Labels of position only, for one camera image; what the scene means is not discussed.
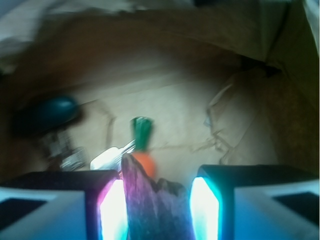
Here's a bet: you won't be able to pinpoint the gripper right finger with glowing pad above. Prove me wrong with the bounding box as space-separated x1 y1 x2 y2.
189 164 320 240

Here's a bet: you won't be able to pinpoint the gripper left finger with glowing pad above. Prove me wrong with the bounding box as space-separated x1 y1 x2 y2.
0 170 128 240

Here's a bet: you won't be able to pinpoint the dark brown wood chip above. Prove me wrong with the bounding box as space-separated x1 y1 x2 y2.
121 153 196 240

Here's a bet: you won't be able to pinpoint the orange toy carrot green top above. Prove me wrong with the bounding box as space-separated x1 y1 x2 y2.
131 116 156 179

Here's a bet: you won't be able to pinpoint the dark green toy cucumber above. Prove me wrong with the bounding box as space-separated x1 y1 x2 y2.
10 96 80 137

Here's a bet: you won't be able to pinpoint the crumpled brown paper bag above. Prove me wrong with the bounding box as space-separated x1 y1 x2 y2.
0 0 320 186

